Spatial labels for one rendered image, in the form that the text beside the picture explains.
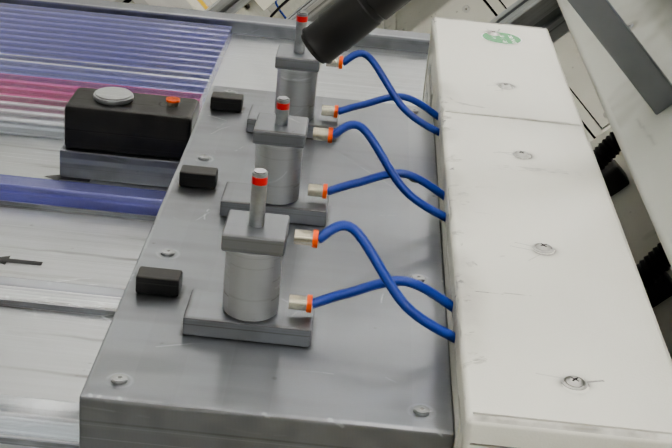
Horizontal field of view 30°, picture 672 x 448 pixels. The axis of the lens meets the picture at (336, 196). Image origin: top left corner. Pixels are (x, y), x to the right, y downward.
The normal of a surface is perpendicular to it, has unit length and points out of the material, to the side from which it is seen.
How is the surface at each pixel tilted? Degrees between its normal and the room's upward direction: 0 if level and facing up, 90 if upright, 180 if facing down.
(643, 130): 90
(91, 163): 90
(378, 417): 45
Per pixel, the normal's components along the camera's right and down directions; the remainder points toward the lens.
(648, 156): -0.64, -0.72
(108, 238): 0.09, -0.91
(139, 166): -0.05, 0.40
